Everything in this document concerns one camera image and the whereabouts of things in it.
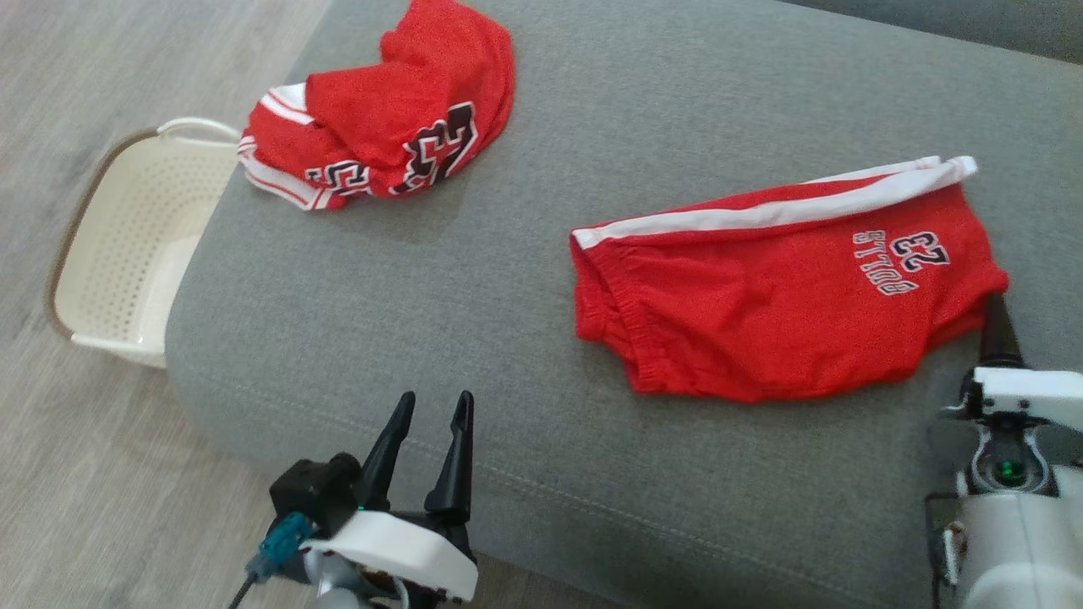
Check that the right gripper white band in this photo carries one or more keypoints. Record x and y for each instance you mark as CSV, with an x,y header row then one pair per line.
x,y
1032,397

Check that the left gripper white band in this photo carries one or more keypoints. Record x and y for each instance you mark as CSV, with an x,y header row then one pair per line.
x,y
398,550

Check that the red shorts white stripe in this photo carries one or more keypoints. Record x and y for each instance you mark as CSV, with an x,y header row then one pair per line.
x,y
761,313

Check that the red jersey number 23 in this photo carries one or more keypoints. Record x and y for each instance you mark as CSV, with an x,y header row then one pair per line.
x,y
398,110

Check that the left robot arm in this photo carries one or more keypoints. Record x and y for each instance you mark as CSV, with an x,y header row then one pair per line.
x,y
338,596

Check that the grey fabric sofa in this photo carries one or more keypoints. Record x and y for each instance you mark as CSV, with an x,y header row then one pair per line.
x,y
508,338

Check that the white perforated laundry basket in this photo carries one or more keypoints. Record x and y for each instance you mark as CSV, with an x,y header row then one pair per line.
x,y
127,245

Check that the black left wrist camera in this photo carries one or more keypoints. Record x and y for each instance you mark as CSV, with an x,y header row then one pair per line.
x,y
313,491

